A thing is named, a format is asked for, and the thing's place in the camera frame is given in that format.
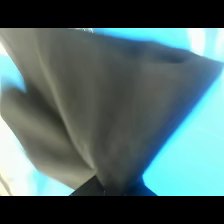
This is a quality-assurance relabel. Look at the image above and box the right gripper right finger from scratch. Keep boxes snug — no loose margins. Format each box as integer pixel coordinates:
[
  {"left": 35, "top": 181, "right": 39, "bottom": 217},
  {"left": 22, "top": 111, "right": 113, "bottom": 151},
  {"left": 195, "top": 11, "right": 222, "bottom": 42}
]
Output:
[{"left": 130, "top": 175, "right": 158, "bottom": 197}]

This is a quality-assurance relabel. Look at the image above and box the dark grey garment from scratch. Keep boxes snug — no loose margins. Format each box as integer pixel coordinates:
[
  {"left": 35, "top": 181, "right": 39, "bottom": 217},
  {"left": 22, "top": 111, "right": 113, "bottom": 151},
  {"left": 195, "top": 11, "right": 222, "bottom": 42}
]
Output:
[{"left": 0, "top": 28, "right": 224, "bottom": 197}]

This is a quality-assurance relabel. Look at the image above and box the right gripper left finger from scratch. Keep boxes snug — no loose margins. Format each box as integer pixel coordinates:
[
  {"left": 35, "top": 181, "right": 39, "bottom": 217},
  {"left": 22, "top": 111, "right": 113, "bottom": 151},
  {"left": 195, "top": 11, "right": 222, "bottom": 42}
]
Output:
[{"left": 69, "top": 174, "right": 106, "bottom": 197}]

